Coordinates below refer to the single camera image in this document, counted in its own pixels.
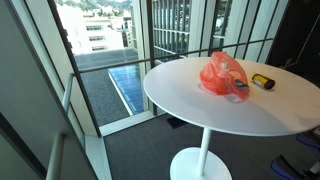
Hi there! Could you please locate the black foot with blue cable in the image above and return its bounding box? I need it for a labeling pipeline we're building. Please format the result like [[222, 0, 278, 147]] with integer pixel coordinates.
[[295, 125, 320, 152], [269, 154, 320, 180]]

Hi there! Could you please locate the metal window handrail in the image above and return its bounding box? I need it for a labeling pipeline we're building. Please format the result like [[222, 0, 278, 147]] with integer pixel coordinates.
[[45, 72, 75, 180], [78, 37, 275, 74]]

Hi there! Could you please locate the white round pedestal table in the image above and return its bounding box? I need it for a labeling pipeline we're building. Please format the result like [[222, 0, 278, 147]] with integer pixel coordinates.
[[142, 56, 320, 180]]

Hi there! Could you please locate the black floor plate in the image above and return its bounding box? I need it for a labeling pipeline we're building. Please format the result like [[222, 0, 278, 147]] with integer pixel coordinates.
[[165, 116, 188, 130]]

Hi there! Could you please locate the blue mentos pack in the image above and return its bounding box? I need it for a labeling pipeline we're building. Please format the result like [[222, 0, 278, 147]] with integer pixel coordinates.
[[234, 78, 250, 91]]

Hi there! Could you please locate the orange plastic bag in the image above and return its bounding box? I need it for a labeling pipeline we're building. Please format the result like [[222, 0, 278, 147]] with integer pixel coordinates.
[[199, 51, 251, 101]]

